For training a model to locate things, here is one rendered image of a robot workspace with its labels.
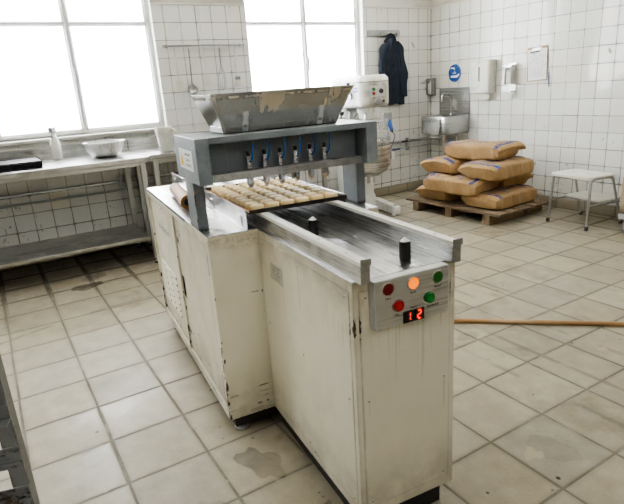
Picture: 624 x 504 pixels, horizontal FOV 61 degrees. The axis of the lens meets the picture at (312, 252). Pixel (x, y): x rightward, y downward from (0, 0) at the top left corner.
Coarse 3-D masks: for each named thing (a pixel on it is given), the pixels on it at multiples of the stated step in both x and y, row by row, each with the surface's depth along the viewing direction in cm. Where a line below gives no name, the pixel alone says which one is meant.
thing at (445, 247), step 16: (320, 208) 214; (336, 208) 201; (352, 208) 190; (368, 224) 182; (384, 224) 173; (400, 224) 164; (416, 240) 158; (432, 240) 151; (448, 240) 145; (448, 256) 146
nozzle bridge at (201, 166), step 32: (288, 128) 198; (320, 128) 197; (352, 128) 203; (192, 160) 185; (224, 160) 193; (256, 160) 198; (288, 160) 204; (320, 160) 206; (352, 160) 210; (192, 192) 194; (352, 192) 226; (192, 224) 205
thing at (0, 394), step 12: (0, 360) 99; (0, 372) 98; (0, 384) 98; (0, 396) 98; (12, 408) 101; (12, 420) 101; (0, 432) 100; (12, 432) 101; (12, 444) 102; (24, 444) 105; (24, 456) 104; (24, 468) 103; (12, 480) 103; (24, 480) 104; (36, 492) 108
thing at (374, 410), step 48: (336, 240) 174; (384, 240) 170; (288, 288) 178; (336, 288) 144; (288, 336) 186; (336, 336) 150; (384, 336) 145; (432, 336) 152; (288, 384) 196; (336, 384) 156; (384, 384) 149; (432, 384) 157; (336, 432) 163; (384, 432) 153; (432, 432) 162; (336, 480) 171; (384, 480) 158; (432, 480) 167
